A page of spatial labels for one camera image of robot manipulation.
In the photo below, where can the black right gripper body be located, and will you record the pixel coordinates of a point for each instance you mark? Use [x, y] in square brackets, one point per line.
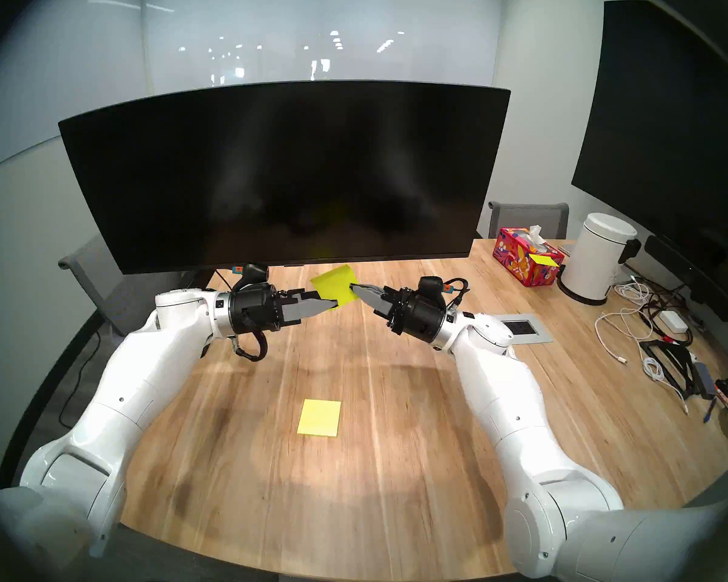
[418, 317]

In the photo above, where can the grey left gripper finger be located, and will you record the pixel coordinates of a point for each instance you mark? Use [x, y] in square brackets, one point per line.
[300, 296]
[312, 309]

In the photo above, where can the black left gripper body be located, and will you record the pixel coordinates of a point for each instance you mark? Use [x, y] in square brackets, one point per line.
[255, 311]

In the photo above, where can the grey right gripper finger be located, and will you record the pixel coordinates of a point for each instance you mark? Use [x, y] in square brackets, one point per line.
[379, 306]
[373, 291]

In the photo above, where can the single yellow sticky note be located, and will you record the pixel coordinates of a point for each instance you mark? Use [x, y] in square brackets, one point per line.
[333, 284]

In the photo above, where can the yellow sticky note pad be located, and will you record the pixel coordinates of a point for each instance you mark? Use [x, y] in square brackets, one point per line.
[320, 417]

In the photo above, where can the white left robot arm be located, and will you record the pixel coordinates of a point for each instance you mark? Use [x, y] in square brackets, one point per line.
[127, 393]

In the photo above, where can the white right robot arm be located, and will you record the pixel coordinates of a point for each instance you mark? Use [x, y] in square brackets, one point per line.
[509, 405]

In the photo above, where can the curved black computer monitor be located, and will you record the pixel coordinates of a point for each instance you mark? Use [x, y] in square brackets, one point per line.
[279, 174]

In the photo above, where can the yellow note on tissue box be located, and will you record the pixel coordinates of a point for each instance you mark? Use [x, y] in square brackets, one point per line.
[543, 259]

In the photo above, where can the grey table power socket panel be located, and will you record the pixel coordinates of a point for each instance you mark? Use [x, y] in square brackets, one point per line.
[531, 329]

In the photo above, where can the red floral tissue box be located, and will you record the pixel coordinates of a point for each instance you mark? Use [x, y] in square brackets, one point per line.
[519, 260]

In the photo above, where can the grey mesh office chair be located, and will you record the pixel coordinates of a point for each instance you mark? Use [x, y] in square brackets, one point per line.
[531, 218]
[115, 290]

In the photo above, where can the white cylindrical pedal bin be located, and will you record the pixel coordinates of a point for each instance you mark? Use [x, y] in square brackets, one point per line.
[594, 262]

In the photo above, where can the black triangular folding stand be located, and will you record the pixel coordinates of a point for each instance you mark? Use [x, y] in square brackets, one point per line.
[664, 347]

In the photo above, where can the white power adapter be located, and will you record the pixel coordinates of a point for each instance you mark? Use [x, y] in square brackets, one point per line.
[674, 321]

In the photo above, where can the black video sound bar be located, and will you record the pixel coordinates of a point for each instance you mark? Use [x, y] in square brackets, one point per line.
[685, 274]

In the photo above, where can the grey adapter dongle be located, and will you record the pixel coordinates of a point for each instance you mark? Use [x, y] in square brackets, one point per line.
[705, 379]

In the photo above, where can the blue pen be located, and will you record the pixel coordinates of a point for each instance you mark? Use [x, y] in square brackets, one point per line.
[710, 411]

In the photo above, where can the orange marker pen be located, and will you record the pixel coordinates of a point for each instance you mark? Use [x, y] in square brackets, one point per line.
[727, 394]

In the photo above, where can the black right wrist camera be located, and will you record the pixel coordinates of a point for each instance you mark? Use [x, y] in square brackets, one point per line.
[431, 287]

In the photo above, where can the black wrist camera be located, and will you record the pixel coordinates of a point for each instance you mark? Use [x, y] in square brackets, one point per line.
[255, 274]
[431, 287]

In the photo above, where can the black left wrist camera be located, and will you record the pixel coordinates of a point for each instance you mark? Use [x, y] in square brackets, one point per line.
[255, 274]

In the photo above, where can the frosted glass wall board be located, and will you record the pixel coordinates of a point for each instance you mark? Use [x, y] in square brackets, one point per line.
[291, 29]

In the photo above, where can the large black wall television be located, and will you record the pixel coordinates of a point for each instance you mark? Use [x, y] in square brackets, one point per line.
[673, 132]

